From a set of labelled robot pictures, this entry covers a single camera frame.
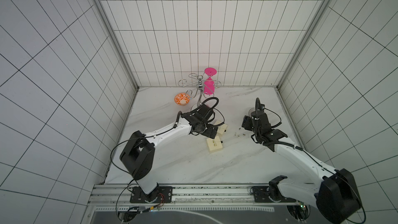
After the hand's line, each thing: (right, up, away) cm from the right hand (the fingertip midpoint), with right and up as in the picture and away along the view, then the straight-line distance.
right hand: (250, 116), depth 86 cm
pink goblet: (-23, +19, +9) cm, 31 cm away
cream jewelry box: (-15, -7, +7) cm, 18 cm away
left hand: (-26, -9, -2) cm, 27 cm away
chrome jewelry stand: (-29, +17, -3) cm, 34 cm away
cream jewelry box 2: (-21, -16, 0) cm, 26 cm away
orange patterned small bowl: (-42, +10, +24) cm, 49 cm away
